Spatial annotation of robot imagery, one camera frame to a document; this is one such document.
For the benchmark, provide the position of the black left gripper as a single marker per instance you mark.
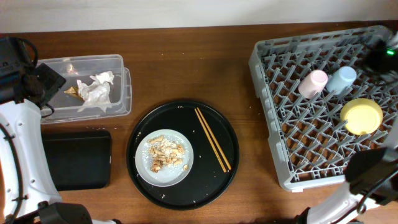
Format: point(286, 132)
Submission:
point(51, 79)

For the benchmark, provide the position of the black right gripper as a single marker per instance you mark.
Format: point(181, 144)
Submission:
point(377, 48)

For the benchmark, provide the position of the gold snack wrapper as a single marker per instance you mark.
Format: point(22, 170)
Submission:
point(73, 91)

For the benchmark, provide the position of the blue cup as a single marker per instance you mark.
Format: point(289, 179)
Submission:
point(341, 79)

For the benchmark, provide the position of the white napkin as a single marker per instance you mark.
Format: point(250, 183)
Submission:
point(97, 93)

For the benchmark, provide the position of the yellow bowl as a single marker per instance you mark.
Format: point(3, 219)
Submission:
point(363, 116)

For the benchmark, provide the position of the pink cup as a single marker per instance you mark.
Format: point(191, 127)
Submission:
point(313, 83)

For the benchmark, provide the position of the peanut shells and rice scraps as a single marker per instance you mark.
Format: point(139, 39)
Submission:
point(166, 153)

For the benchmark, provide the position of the grey plate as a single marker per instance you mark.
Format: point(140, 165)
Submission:
point(167, 176)

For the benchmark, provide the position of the wooden chopstick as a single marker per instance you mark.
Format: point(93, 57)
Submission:
point(217, 145)
point(209, 139)

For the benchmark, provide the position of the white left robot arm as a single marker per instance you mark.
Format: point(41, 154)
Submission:
point(31, 196)

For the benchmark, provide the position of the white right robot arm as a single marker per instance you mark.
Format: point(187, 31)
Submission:
point(370, 181)

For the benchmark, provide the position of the clear plastic waste bin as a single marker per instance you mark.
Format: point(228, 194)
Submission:
point(86, 70)

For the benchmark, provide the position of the grey dishwasher rack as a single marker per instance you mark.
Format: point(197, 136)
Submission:
point(309, 143)

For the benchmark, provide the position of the black rectangular tray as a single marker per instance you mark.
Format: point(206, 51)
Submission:
point(79, 161)

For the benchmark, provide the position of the round black serving tray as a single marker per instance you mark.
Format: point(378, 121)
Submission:
point(209, 177)

